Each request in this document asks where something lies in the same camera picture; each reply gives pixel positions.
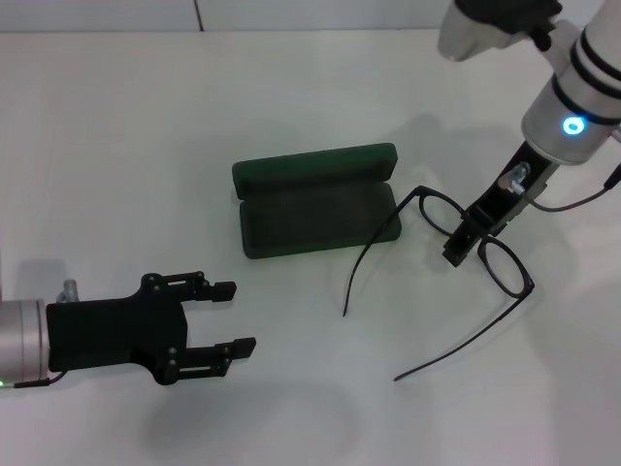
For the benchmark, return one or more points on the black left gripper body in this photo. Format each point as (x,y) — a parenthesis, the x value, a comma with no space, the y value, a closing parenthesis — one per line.
(116,330)

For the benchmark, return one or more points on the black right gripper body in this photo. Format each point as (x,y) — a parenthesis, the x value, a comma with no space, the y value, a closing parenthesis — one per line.
(509,194)

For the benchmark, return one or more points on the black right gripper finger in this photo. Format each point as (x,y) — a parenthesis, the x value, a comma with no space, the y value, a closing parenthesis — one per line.
(461,245)

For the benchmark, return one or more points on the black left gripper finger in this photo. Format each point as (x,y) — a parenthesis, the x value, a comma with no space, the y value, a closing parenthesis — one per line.
(242,347)
(224,289)

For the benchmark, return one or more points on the black glasses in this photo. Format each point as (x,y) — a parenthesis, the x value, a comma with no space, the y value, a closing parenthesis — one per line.
(528,286)

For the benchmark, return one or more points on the green glasses case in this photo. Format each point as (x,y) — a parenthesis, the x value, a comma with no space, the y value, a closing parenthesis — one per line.
(315,218)

